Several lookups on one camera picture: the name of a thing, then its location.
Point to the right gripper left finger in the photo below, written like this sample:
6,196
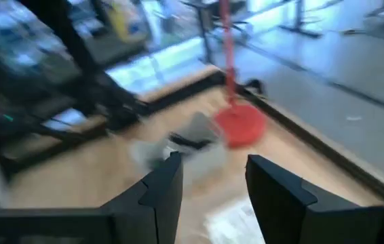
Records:
158,203

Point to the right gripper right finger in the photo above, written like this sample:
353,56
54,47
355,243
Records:
280,203

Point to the white labelled cardboard box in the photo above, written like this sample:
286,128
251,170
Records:
232,223

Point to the green pen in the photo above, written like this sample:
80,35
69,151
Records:
188,140

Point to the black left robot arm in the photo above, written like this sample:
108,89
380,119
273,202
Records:
56,27

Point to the grey plastic bin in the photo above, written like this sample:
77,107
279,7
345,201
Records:
197,125

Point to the red desk lamp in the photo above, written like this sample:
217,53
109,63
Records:
241,125

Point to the grey cart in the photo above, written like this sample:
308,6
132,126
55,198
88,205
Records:
110,51

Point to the yellow wipes canister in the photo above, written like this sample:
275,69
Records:
124,20

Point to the black metal table frame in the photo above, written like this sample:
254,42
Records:
185,94

